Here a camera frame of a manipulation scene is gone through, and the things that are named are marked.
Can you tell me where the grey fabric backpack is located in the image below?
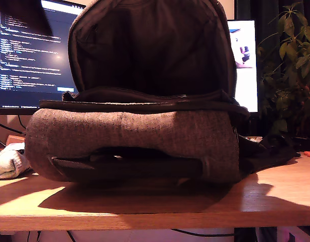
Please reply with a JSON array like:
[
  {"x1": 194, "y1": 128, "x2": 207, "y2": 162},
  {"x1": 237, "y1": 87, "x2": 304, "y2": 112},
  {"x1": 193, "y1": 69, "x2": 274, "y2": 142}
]
[{"x1": 25, "y1": 0, "x2": 301, "y2": 185}]

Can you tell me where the white sock pair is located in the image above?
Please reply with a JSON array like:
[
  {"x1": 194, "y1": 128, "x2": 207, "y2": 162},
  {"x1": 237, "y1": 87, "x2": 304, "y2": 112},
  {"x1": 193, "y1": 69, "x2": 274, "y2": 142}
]
[{"x1": 0, "y1": 143, "x2": 32, "y2": 180}]

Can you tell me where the monitor showing dark code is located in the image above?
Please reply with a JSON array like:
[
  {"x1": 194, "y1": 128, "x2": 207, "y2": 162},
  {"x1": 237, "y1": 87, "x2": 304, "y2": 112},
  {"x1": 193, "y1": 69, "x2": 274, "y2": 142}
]
[{"x1": 0, "y1": 0, "x2": 87, "y2": 115}]

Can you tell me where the green leafy houseplant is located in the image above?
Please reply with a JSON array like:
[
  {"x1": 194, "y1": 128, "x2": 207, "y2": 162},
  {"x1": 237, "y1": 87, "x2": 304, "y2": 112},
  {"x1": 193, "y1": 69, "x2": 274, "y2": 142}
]
[{"x1": 255, "y1": 2, "x2": 310, "y2": 138}]

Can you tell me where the small orange box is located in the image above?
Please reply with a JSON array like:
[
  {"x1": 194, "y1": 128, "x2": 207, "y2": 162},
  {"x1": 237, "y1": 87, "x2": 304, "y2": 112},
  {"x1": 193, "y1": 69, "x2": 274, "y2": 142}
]
[{"x1": 6, "y1": 135, "x2": 26, "y2": 146}]

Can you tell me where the black table leg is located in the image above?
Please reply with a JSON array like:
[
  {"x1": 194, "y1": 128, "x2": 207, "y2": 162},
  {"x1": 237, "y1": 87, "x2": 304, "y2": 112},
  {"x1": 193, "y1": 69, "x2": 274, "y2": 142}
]
[{"x1": 234, "y1": 226, "x2": 258, "y2": 242}]

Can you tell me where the dark curtain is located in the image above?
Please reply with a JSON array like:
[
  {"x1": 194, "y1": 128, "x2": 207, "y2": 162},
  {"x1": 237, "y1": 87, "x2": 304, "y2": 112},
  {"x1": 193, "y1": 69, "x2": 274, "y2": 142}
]
[{"x1": 234, "y1": 0, "x2": 310, "y2": 51}]

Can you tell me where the monitor showing camera views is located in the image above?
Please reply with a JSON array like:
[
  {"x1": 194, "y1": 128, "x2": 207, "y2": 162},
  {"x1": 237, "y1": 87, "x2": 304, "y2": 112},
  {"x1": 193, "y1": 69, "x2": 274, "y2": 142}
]
[{"x1": 227, "y1": 20, "x2": 259, "y2": 113}]

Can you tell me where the black cable under table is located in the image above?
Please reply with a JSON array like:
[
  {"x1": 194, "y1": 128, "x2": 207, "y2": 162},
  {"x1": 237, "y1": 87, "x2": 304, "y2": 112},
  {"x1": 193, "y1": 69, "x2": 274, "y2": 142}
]
[{"x1": 170, "y1": 228, "x2": 236, "y2": 238}]

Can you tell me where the thin black desk cable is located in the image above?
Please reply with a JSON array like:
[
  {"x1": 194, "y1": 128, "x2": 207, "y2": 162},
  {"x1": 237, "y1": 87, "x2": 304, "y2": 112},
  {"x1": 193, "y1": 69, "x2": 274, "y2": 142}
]
[{"x1": 0, "y1": 119, "x2": 27, "y2": 134}]

